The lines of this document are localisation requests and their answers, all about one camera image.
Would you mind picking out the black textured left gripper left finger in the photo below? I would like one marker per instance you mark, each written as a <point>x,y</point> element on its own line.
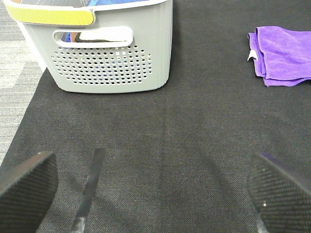
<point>27,192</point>

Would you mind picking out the black textured left gripper right finger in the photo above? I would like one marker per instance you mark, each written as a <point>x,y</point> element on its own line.
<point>281,196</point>

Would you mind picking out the purple towel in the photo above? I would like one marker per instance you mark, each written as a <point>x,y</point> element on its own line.
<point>281,57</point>

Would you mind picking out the thin black metal blade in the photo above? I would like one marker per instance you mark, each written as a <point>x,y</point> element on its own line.
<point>81,216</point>

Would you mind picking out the black woven table mat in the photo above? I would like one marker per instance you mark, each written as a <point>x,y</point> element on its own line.
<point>177,158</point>

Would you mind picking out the grey perforated plastic basket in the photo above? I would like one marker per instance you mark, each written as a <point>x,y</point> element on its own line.
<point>116,48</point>

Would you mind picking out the blue towel in basket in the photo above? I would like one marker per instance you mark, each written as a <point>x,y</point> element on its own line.
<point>109,2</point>

